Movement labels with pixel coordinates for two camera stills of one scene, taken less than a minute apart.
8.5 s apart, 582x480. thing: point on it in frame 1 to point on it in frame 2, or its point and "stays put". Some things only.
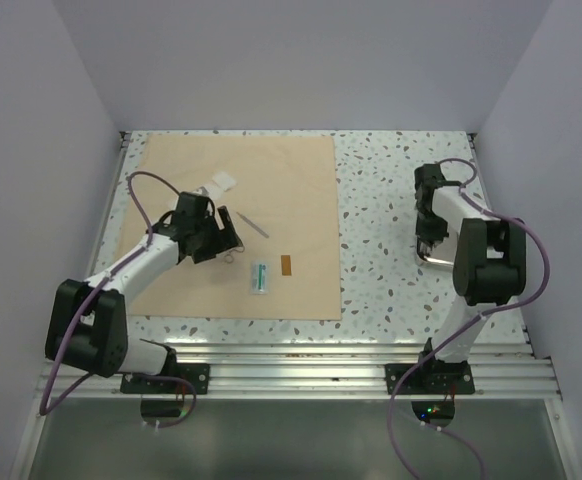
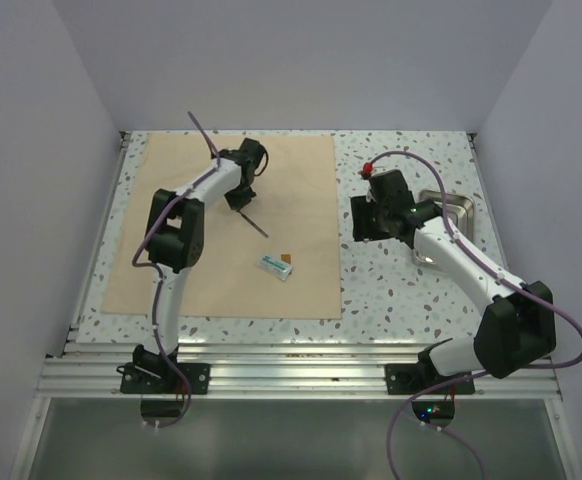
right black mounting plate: x=431 y=379 stays put
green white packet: x=259 y=278 to x=273 y=267
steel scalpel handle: x=252 y=225 stays put
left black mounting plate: x=198 y=374 stays put
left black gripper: x=224 y=239 to x=239 y=203
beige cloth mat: x=283 y=207 stays put
